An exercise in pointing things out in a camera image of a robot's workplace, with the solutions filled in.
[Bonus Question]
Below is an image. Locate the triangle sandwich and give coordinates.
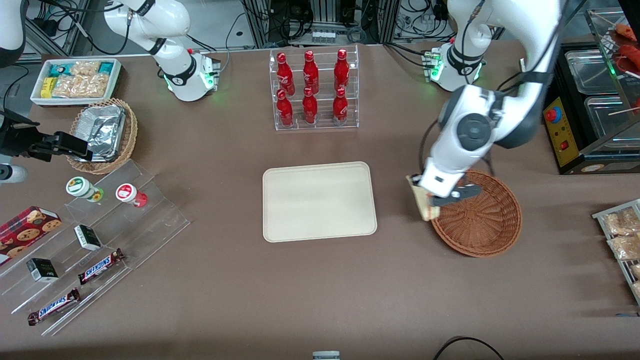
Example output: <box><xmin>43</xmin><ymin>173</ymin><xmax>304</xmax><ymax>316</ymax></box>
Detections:
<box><xmin>406</xmin><ymin>173</ymin><xmax>442</xmax><ymax>222</ymax></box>

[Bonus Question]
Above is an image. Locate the aluminium foil tray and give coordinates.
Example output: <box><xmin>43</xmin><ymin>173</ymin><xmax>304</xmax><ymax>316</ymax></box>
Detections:
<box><xmin>75</xmin><ymin>104</ymin><xmax>126</xmax><ymax>162</ymax></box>

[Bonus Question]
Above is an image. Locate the brown round wicker basket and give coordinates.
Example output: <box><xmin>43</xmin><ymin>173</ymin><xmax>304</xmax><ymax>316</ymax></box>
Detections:
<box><xmin>430</xmin><ymin>169</ymin><xmax>523</xmax><ymax>258</ymax></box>

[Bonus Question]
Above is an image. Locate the light tan wicker basket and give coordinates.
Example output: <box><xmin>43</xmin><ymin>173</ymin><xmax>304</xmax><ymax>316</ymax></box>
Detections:
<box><xmin>66</xmin><ymin>98</ymin><xmax>138</xmax><ymax>175</ymax></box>

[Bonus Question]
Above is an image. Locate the cream plastic tray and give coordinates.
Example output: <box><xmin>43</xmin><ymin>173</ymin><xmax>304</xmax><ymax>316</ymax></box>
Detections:
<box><xmin>262</xmin><ymin>161</ymin><xmax>378</xmax><ymax>243</ymax></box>

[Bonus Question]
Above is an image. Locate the grey snack tray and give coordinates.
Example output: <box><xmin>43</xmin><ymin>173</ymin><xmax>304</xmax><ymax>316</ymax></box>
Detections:
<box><xmin>592</xmin><ymin>199</ymin><xmax>640</xmax><ymax>307</ymax></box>

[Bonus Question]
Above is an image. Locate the green lid sunflower jar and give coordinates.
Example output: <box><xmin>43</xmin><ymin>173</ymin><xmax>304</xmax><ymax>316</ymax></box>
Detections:
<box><xmin>65</xmin><ymin>176</ymin><xmax>105</xmax><ymax>203</ymax></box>

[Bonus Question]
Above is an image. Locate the large clear puffed snack bag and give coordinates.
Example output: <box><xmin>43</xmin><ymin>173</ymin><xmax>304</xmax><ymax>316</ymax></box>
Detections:
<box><xmin>52</xmin><ymin>74</ymin><xmax>109</xmax><ymax>99</ymax></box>

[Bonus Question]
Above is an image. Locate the red lid strawberry jar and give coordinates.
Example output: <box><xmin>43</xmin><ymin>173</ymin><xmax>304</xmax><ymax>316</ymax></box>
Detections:
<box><xmin>115</xmin><ymin>183</ymin><xmax>148</xmax><ymax>208</ymax></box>

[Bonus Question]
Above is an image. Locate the white plastic bin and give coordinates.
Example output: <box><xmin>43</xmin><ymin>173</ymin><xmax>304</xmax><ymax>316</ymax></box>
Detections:
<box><xmin>30</xmin><ymin>57</ymin><xmax>123</xmax><ymax>108</ymax></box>

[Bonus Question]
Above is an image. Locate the small clear puffed snack bag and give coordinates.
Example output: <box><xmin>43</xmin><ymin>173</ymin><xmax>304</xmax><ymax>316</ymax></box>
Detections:
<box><xmin>70</xmin><ymin>60</ymin><xmax>101</xmax><ymax>77</ymax></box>

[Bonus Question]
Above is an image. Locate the small black carton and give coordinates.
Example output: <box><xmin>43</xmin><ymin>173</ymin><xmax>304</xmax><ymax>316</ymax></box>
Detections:
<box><xmin>26</xmin><ymin>258</ymin><xmax>59</xmax><ymax>283</ymax></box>
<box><xmin>74</xmin><ymin>224</ymin><xmax>103</xmax><ymax>251</ymax></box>

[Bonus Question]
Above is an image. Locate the red cookie box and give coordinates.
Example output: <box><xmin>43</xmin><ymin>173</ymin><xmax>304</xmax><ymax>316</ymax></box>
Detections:
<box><xmin>0</xmin><ymin>205</ymin><xmax>63</xmax><ymax>267</ymax></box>

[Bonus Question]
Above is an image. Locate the clear acrylic step display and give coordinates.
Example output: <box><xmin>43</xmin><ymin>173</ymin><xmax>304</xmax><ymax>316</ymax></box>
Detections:
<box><xmin>0</xmin><ymin>159</ymin><xmax>192</xmax><ymax>337</ymax></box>

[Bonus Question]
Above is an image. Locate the black food warmer yellow panel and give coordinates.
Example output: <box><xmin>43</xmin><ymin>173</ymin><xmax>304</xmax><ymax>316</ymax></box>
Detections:
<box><xmin>542</xmin><ymin>7</ymin><xmax>640</xmax><ymax>176</ymax></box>

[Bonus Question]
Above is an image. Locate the red cola bottle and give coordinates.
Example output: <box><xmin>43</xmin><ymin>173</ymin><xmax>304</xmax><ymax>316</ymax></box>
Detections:
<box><xmin>302</xmin><ymin>87</ymin><xmax>319</xmax><ymax>125</ymax></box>
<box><xmin>276</xmin><ymin>89</ymin><xmax>294</xmax><ymax>127</ymax></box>
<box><xmin>276</xmin><ymin>51</ymin><xmax>296</xmax><ymax>96</ymax></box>
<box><xmin>333</xmin><ymin>48</ymin><xmax>350</xmax><ymax>92</ymax></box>
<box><xmin>332</xmin><ymin>87</ymin><xmax>349</xmax><ymax>126</ymax></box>
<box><xmin>302</xmin><ymin>50</ymin><xmax>320</xmax><ymax>95</ymax></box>

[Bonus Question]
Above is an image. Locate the Snickers bar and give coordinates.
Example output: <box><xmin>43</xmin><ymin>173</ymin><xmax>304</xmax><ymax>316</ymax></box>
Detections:
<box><xmin>27</xmin><ymin>288</ymin><xmax>81</xmax><ymax>327</ymax></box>
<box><xmin>77</xmin><ymin>248</ymin><xmax>126</xmax><ymax>286</ymax></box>

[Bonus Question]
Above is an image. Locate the clear acrylic bottle rack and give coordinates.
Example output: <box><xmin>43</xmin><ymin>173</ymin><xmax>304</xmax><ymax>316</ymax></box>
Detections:
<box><xmin>269</xmin><ymin>44</ymin><xmax>360</xmax><ymax>132</ymax></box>

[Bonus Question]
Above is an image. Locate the steel warmer pan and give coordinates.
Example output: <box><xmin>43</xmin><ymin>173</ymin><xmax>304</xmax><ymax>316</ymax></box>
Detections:
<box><xmin>584</xmin><ymin>95</ymin><xmax>640</xmax><ymax>152</ymax></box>
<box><xmin>565</xmin><ymin>49</ymin><xmax>622</xmax><ymax>94</ymax></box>

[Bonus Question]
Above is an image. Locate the red sausage on skewer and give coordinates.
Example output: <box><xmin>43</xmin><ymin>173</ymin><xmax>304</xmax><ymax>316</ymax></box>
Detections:
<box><xmin>617</xmin><ymin>44</ymin><xmax>640</xmax><ymax>76</ymax></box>
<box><xmin>614</xmin><ymin>22</ymin><xmax>640</xmax><ymax>43</ymax></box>

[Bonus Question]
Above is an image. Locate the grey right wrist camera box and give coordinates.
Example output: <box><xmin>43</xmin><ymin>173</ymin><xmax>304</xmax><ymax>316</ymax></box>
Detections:
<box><xmin>0</xmin><ymin>165</ymin><xmax>29</xmax><ymax>185</ymax></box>

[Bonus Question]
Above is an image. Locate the black looped cable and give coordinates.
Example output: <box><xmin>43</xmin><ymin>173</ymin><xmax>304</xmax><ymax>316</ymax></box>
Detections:
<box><xmin>432</xmin><ymin>336</ymin><xmax>506</xmax><ymax>360</ymax></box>

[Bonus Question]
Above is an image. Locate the aluminium equipment frame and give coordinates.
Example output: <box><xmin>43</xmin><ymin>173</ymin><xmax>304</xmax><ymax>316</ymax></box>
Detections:
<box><xmin>241</xmin><ymin>0</ymin><xmax>402</xmax><ymax>49</ymax></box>

